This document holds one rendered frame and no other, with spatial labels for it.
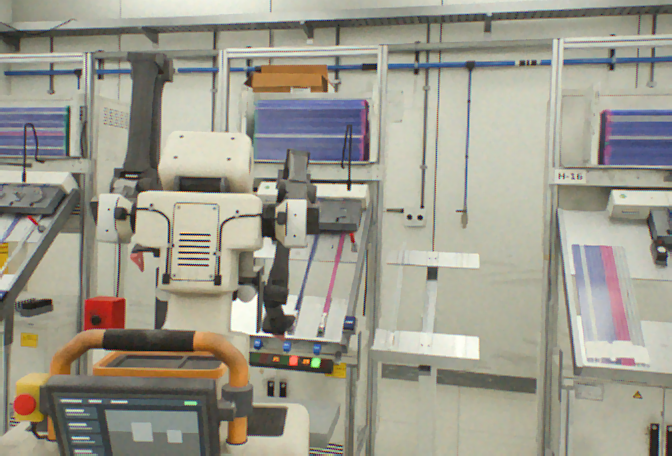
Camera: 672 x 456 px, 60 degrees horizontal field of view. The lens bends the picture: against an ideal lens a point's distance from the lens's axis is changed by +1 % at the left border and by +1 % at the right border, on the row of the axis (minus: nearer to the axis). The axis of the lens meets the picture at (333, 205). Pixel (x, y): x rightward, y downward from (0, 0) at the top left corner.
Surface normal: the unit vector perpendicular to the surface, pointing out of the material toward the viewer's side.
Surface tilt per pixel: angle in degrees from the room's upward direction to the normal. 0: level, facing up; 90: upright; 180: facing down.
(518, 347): 90
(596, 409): 90
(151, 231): 82
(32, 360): 90
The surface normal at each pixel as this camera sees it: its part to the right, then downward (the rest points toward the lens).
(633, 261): -0.14, -0.71
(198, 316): 0.02, -0.12
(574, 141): -0.22, 0.01
